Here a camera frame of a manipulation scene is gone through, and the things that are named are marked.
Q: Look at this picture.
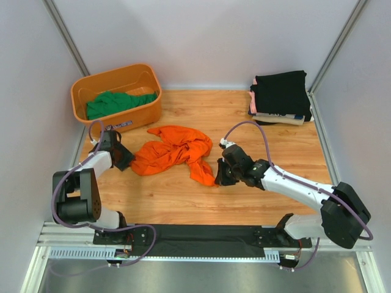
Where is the aluminium right side rail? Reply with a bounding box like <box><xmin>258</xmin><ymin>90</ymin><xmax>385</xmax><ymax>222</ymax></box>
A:
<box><xmin>309</xmin><ymin>93</ymin><xmax>340</xmax><ymax>186</ymax></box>

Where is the white slotted cable duct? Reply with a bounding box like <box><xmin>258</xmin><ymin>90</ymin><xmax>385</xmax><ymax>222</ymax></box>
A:
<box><xmin>48</xmin><ymin>247</ymin><xmax>280</xmax><ymax>264</ymax></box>

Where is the black bottom folded t shirt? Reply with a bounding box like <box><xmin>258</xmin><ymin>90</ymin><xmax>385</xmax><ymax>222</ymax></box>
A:
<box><xmin>255</xmin><ymin>118</ymin><xmax>315</xmax><ymax>126</ymax></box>

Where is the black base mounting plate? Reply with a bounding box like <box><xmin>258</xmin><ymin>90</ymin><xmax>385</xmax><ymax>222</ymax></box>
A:
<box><xmin>93</xmin><ymin>224</ymin><xmax>312</xmax><ymax>258</ymax></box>

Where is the aluminium front frame rail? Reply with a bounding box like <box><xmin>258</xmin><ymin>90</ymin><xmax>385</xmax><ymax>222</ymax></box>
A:
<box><xmin>36</xmin><ymin>222</ymin><xmax>372</xmax><ymax>253</ymax></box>

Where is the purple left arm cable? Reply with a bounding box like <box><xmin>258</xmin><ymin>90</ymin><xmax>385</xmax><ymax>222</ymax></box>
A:
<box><xmin>51</xmin><ymin>120</ymin><xmax>158</xmax><ymax>269</ymax></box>

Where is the aluminium corner post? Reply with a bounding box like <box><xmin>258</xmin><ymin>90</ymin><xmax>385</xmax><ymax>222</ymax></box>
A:
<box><xmin>309</xmin><ymin>0</ymin><xmax>369</xmax><ymax>95</ymax></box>
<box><xmin>42</xmin><ymin>0</ymin><xmax>90</xmax><ymax>76</ymax></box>

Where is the orange t shirt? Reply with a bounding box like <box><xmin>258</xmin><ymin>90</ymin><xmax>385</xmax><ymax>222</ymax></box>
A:
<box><xmin>130</xmin><ymin>125</ymin><xmax>215</xmax><ymax>187</ymax></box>

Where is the beige folded t shirt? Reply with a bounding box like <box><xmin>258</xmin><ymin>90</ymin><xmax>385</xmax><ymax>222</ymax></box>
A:
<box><xmin>252</xmin><ymin>114</ymin><xmax>305</xmax><ymax>126</ymax></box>

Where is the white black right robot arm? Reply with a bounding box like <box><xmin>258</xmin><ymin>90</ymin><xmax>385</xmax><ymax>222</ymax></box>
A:
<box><xmin>215</xmin><ymin>140</ymin><xmax>371</xmax><ymax>249</ymax></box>

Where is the aluminium right corner post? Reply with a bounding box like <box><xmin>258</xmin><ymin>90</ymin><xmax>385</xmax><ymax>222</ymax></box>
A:
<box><xmin>309</xmin><ymin>0</ymin><xmax>369</xmax><ymax>95</ymax></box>

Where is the aluminium left corner post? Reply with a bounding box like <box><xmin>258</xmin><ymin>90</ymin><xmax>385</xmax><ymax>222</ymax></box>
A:
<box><xmin>42</xmin><ymin>0</ymin><xmax>90</xmax><ymax>76</ymax></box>

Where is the orange plastic basket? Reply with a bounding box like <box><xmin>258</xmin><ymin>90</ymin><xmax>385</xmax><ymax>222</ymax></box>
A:
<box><xmin>71</xmin><ymin>63</ymin><xmax>162</xmax><ymax>132</ymax></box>

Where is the black folded t shirt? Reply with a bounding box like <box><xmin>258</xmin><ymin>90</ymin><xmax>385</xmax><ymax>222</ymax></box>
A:
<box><xmin>248</xmin><ymin>70</ymin><xmax>312</xmax><ymax>121</ymax></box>
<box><xmin>255</xmin><ymin>118</ymin><xmax>315</xmax><ymax>126</ymax></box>

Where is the green t shirt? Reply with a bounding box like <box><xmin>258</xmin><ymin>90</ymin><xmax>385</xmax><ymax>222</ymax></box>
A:
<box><xmin>86</xmin><ymin>91</ymin><xmax>158</xmax><ymax>120</ymax></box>

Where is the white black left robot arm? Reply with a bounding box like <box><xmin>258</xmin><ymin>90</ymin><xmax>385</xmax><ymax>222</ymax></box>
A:
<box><xmin>51</xmin><ymin>130</ymin><xmax>134</xmax><ymax>245</ymax></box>

